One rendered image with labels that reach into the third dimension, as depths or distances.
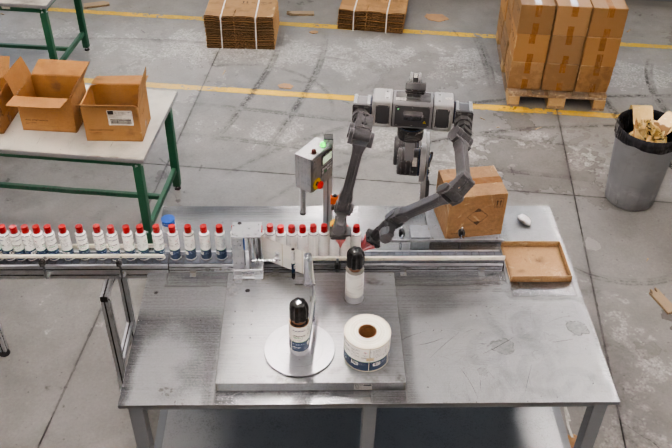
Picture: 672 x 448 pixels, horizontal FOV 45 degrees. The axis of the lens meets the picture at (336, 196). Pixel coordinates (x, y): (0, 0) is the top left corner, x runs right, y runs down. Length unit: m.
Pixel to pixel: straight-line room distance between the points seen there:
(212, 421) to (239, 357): 0.70
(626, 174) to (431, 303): 2.41
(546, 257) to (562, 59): 2.93
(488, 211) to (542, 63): 2.89
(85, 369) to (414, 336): 1.99
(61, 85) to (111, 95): 0.35
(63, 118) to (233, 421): 2.17
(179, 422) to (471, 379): 1.49
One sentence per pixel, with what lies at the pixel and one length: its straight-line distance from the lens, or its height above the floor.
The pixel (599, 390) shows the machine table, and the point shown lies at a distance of 3.75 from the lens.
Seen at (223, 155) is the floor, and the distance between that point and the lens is 6.29.
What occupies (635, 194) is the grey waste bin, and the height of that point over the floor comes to 0.16.
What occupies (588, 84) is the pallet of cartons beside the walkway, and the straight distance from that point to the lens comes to 7.08.
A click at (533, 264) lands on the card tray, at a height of 0.83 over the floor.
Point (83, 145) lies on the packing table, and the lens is 5.18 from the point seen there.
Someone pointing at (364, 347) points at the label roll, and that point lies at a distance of 3.46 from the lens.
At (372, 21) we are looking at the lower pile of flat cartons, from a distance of 7.99.
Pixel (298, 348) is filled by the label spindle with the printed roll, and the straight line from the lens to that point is 3.56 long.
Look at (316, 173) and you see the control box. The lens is 3.74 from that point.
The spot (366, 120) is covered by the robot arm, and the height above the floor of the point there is 1.68.
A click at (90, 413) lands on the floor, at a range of 4.69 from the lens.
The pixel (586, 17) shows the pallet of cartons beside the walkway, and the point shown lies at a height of 0.81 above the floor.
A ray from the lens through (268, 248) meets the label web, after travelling 3.93.
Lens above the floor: 3.62
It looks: 38 degrees down
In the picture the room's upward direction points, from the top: 1 degrees clockwise
